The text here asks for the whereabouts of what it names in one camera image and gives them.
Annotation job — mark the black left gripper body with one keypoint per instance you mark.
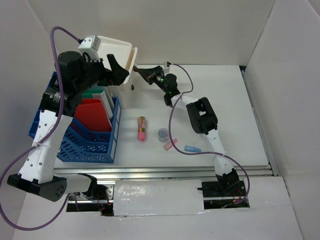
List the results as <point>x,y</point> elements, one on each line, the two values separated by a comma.
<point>95,73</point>

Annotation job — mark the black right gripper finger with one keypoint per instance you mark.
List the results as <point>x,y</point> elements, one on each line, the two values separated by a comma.
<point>146,76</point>
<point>153,70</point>

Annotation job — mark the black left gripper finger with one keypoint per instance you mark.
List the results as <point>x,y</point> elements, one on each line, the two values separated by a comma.
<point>118,77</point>
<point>114,65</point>

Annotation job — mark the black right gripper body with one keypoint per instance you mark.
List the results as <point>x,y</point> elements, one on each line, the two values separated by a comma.
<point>158,77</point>

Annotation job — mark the white foam drawer box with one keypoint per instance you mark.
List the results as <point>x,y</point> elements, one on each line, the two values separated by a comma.
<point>125,54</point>

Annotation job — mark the green clip file folder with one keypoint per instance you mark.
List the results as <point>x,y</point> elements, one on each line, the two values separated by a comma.
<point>97,94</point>

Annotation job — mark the red file folder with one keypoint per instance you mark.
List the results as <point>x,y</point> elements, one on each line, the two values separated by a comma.
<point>92,115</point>

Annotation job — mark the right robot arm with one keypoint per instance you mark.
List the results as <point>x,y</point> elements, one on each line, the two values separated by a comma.
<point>203,120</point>

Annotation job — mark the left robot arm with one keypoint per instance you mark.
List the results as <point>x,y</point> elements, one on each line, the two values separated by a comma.
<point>75,74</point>

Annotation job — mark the blue plastic file organizer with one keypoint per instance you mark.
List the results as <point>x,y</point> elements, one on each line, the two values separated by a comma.
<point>80,145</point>

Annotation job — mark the white cover panel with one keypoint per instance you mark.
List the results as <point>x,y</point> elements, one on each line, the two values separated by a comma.
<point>158,198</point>

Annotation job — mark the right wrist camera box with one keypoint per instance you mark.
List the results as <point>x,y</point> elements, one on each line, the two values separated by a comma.
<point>167,64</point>

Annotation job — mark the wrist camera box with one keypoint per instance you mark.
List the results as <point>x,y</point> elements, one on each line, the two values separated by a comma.
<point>90,45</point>
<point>167,64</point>

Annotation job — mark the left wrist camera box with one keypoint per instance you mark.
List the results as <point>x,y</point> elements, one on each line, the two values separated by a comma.
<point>90,45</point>

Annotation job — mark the aluminium mounting rail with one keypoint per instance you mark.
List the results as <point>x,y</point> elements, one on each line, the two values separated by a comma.
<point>130,174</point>

